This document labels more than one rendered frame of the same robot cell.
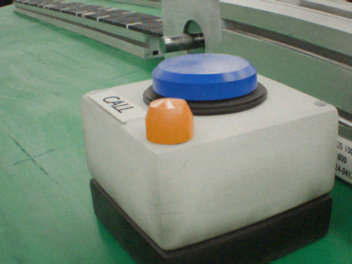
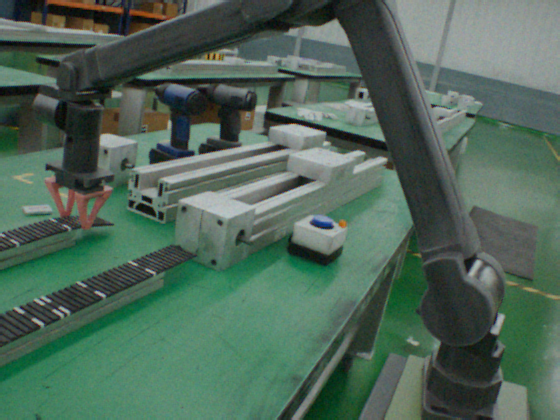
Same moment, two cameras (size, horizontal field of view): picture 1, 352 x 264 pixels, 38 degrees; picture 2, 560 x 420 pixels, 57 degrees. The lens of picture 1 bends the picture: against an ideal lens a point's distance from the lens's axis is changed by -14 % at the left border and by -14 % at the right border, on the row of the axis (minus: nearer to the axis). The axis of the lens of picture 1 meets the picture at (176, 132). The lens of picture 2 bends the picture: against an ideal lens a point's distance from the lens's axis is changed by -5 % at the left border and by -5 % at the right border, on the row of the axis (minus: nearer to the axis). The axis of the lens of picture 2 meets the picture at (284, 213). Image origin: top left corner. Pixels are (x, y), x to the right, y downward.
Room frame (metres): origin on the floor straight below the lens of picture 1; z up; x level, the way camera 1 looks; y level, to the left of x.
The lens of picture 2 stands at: (0.89, 0.67, 1.17)
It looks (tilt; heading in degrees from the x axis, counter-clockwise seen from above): 18 degrees down; 229
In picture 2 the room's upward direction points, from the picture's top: 11 degrees clockwise
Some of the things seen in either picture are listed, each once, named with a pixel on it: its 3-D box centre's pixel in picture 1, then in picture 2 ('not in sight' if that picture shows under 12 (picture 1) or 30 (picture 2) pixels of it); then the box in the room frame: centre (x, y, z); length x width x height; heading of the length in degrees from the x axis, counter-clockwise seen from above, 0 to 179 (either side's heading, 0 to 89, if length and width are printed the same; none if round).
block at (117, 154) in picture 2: not in sight; (111, 161); (0.45, -0.47, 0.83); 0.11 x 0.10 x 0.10; 122
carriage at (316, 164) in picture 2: not in sight; (321, 169); (0.01, -0.25, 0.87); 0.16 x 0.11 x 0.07; 26
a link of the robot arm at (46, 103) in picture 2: not in sight; (67, 95); (0.64, -0.21, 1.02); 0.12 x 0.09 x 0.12; 113
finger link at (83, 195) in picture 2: not in sight; (82, 200); (0.61, -0.16, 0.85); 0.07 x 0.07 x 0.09; 26
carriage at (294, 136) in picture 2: not in sight; (296, 141); (-0.13, -0.53, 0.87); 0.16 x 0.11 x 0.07; 26
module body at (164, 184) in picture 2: not in sight; (251, 168); (0.09, -0.42, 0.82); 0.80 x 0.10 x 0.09; 26
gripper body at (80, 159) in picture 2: not in sight; (80, 157); (0.62, -0.17, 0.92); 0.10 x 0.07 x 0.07; 116
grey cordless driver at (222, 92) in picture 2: not in sight; (217, 122); (0.08, -0.65, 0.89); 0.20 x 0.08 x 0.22; 127
